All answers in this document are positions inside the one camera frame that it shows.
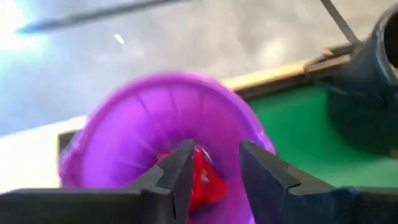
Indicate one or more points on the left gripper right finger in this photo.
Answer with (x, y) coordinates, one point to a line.
(311, 205)

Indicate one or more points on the purple monster face bucket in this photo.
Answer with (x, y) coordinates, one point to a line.
(140, 124)

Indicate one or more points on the red Skittles candy packet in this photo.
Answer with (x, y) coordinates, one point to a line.
(205, 180)

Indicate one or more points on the black jack-o-lantern bucket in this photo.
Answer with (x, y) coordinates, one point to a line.
(367, 93)

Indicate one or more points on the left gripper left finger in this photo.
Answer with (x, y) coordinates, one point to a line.
(124, 205)

